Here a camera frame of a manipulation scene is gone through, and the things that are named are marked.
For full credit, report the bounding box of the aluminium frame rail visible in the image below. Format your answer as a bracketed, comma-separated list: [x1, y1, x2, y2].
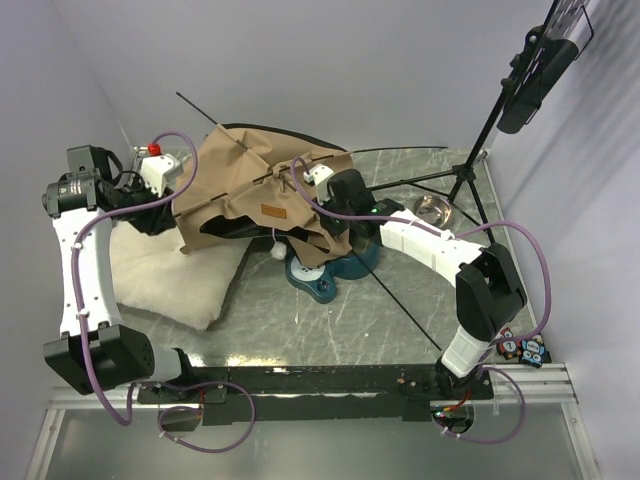
[46, 364, 579, 416]

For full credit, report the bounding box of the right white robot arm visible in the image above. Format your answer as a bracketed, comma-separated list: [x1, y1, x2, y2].
[303, 165, 527, 399]

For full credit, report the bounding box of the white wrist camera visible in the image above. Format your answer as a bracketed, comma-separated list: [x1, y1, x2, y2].
[139, 154, 184, 197]
[303, 164, 335, 202]

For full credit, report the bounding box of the tan fabric pet tent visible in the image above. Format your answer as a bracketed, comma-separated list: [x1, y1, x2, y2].
[171, 121, 354, 267]

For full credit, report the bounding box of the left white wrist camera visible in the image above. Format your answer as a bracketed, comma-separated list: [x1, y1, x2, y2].
[139, 154, 184, 197]

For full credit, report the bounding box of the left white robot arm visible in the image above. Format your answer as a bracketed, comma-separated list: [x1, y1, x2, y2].
[42, 144, 198, 402]

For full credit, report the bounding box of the steel pet bowl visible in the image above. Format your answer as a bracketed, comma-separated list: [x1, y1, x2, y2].
[412, 195, 454, 230]

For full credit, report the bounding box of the black tripod stand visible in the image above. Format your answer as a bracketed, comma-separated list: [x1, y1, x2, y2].
[371, 75, 516, 224]

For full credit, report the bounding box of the teal pet feeder stand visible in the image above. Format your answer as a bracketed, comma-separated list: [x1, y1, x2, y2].
[285, 239, 381, 304]

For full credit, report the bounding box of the white pompom toy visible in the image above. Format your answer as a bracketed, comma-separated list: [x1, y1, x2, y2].
[270, 228, 287, 261]

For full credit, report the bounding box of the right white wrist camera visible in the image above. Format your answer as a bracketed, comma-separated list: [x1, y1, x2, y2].
[303, 164, 335, 202]

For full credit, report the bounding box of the white fluffy cushion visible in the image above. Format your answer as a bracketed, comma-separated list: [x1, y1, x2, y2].
[110, 222, 250, 330]

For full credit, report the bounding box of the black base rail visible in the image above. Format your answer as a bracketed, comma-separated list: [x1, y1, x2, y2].
[137, 364, 494, 426]

